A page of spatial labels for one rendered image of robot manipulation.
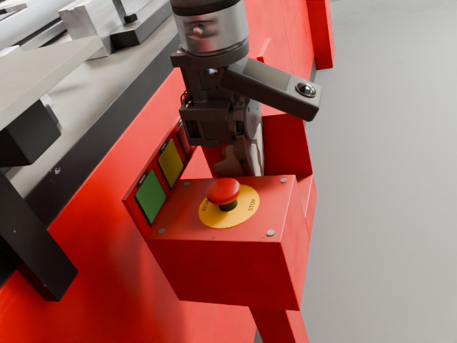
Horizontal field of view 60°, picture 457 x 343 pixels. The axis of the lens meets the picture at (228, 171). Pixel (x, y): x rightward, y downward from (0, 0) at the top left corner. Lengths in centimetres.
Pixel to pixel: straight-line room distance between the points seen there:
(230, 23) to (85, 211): 28
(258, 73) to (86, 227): 28
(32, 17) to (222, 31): 69
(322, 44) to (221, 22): 213
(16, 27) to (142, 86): 43
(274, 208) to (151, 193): 14
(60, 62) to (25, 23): 71
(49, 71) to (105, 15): 52
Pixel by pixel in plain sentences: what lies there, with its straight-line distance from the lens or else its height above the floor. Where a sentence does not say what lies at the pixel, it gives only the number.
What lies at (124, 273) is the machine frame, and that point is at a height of 69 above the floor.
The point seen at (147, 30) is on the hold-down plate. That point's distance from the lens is 82.
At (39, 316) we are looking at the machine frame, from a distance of 48.
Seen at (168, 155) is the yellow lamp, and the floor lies 82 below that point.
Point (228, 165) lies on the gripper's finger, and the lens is 52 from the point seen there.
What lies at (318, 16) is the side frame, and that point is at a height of 32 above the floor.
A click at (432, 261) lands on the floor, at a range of 138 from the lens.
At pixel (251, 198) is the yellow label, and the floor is 78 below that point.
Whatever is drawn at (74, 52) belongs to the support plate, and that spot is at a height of 100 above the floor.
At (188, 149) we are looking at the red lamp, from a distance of 55.
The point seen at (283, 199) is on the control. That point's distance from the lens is 44.
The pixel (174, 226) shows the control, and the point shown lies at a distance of 46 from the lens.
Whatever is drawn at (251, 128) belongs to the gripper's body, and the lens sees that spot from 48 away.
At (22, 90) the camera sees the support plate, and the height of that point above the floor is 100.
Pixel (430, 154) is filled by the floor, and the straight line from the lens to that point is 178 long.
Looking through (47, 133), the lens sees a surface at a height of 96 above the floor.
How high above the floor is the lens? 107
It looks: 35 degrees down
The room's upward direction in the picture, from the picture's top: 19 degrees counter-clockwise
